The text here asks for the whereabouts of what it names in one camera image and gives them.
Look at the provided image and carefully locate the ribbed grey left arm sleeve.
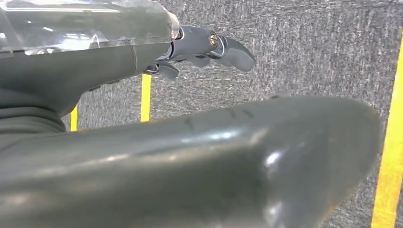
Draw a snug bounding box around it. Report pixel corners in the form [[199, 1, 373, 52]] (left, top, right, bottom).
[[0, 89, 67, 152]]

